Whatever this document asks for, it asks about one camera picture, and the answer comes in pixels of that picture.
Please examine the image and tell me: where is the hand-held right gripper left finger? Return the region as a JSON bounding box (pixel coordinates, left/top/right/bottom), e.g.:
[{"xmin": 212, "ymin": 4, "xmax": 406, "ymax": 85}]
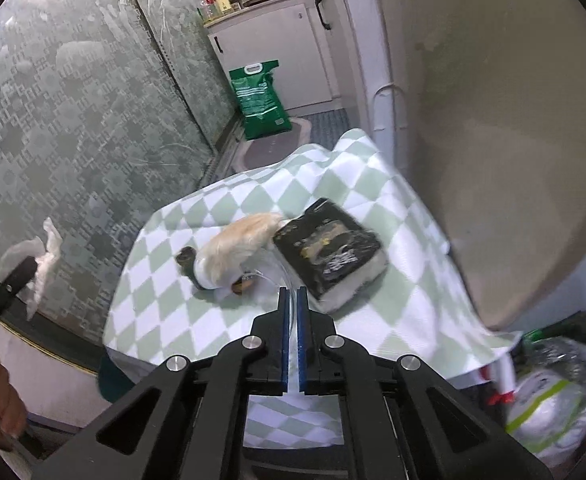
[{"xmin": 32, "ymin": 286, "xmax": 294, "ymax": 480}]

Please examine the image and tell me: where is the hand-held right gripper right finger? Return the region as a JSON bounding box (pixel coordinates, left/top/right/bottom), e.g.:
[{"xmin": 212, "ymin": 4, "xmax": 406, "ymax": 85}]
[{"xmin": 297, "ymin": 286, "xmax": 554, "ymax": 480}]

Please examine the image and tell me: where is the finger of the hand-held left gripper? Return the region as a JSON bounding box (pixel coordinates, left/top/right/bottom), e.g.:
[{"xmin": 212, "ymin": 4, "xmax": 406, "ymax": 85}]
[{"xmin": 0, "ymin": 257, "xmax": 39, "ymax": 346}]

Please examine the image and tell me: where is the white tissue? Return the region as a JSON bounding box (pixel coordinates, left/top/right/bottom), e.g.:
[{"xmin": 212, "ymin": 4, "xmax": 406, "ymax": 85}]
[{"xmin": 0, "ymin": 217, "xmax": 64, "ymax": 321}]

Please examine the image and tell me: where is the clear plastic wrapper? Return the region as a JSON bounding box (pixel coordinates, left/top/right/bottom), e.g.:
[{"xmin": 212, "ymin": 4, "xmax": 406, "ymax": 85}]
[{"xmin": 243, "ymin": 267, "xmax": 294, "ymax": 321}]

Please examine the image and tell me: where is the black food packet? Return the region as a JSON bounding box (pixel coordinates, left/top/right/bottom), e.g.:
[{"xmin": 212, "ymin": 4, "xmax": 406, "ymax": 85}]
[{"xmin": 272, "ymin": 197, "xmax": 389, "ymax": 317}]

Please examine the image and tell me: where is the teal plastic trash bin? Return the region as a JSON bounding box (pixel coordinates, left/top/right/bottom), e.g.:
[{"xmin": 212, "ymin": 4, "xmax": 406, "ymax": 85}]
[{"xmin": 97, "ymin": 355, "xmax": 139, "ymax": 403}]

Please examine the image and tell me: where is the person's left hand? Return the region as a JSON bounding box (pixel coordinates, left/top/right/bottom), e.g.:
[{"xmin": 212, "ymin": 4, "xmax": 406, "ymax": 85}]
[{"xmin": 0, "ymin": 349, "xmax": 28, "ymax": 437}]

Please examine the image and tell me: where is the green white checkered tablecloth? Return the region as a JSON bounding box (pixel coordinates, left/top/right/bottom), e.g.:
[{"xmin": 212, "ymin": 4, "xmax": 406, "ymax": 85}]
[{"xmin": 102, "ymin": 127, "xmax": 524, "ymax": 448}]

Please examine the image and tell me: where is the patterned glass sliding door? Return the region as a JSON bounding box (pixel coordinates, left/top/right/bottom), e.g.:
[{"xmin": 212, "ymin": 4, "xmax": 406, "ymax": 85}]
[{"xmin": 0, "ymin": 0, "xmax": 229, "ymax": 348}]

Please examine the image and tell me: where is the oval grey floor mat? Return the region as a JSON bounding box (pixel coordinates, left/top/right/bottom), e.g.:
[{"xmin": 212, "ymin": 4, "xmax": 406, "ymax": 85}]
[{"xmin": 235, "ymin": 115, "xmax": 313, "ymax": 173}]

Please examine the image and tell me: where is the green rice bag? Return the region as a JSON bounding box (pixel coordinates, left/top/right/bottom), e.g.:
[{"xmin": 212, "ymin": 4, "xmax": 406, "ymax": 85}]
[{"xmin": 229, "ymin": 59, "xmax": 293, "ymax": 141}]

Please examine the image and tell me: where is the white green plastic bag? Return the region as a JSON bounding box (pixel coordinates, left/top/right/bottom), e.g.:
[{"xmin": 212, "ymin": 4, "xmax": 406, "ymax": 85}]
[{"xmin": 505, "ymin": 370, "xmax": 586, "ymax": 463}]

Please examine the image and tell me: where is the dark plastic bag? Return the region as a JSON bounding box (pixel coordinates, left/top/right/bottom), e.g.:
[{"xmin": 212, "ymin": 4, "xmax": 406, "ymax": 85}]
[{"xmin": 523, "ymin": 311, "xmax": 586, "ymax": 358}]

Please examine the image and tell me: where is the beige refrigerator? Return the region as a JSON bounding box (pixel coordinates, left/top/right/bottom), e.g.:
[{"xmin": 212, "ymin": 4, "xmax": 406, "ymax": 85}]
[{"xmin": 373, "ymin": 0, "xmax": 586, "ymax": 333}]

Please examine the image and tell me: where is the white metal tube frame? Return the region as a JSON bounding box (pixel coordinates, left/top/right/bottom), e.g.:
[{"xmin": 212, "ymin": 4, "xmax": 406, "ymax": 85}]
[{"xmin": 372, "ymin": 85, "xmax": 405, "ymax": 161}]

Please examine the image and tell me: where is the white cabinet with one handle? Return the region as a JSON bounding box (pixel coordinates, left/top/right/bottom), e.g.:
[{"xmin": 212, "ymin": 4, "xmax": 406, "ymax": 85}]
[{"xmin": 207, "ymin": 2, "xmax": 334, "ymax": 111}]

